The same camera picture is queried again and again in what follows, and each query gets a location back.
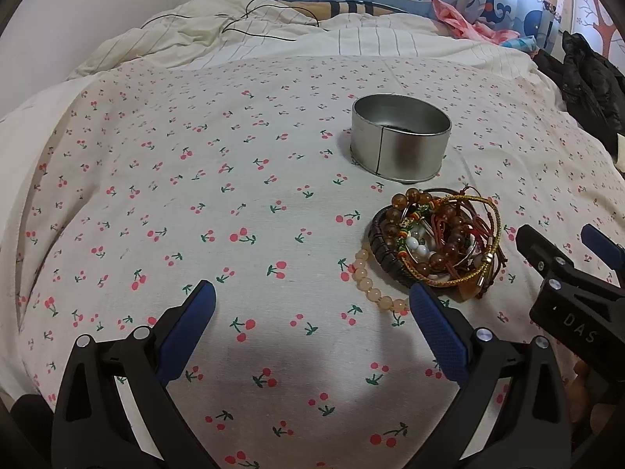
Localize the red gold cord bracelets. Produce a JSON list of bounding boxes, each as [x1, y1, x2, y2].
[[389, 183, 510, 299]]

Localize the white bead bracelet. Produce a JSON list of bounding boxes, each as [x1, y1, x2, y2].
[[402, 223, 436, 267]]

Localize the right hand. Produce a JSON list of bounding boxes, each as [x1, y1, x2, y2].
[[566, 360, 621, 434]]

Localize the black jacket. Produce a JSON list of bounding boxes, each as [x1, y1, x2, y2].
[[533, 32, 624, 164]]

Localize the round silver metal tin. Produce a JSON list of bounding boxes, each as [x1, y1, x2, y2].
[[350, 93, 452, 184]]

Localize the pink crumpled cloth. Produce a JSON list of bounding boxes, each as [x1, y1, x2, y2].
[[431, 0, 520, 46]]

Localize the tan striped pillow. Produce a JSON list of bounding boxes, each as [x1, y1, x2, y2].
[[281, 0, 403, 21]]

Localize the white striped duvet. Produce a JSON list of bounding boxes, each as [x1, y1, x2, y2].
[[70, 0, 546, 85]]

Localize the dark brown wooden bracelet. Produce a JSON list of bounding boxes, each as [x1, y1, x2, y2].
[[368, 204, 431, 289]]

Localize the pale pink bead bracelet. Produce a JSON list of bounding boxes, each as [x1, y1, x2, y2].
[[353, 247, 410, 315]]

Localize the thin black cable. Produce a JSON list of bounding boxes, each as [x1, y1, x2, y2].
[[141, 0, 323, 44]]

